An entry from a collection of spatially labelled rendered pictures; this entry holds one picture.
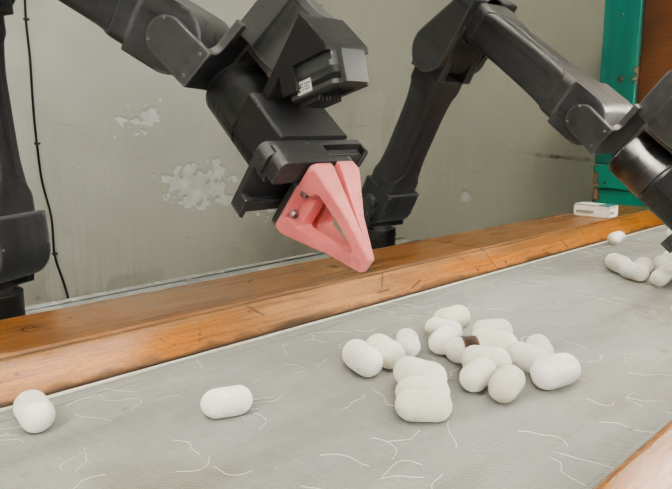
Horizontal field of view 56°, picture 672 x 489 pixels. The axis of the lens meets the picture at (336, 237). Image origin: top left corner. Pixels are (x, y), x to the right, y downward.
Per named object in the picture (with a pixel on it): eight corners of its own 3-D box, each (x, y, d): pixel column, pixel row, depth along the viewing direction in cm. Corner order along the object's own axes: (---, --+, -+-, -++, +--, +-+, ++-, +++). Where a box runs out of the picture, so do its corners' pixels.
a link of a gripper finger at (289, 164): (413, 230, 45) (342, 143, 49) (340, 243, 40) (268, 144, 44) (367, 290, 49) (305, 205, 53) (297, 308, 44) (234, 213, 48)
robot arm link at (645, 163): (706, 158, 68) (659, 116, 71) (685, 163, 64) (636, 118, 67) (659, 203, 72) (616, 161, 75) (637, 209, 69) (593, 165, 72)
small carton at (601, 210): (573, 214, 107) (573, 203, 107) (582, 213, 109) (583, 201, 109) (608, 218, 103) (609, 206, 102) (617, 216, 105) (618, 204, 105)
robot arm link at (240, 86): (321, 107, 53) (280, 58, 56) (280, 85, 48) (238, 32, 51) (268, 166, 55) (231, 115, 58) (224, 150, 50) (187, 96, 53)
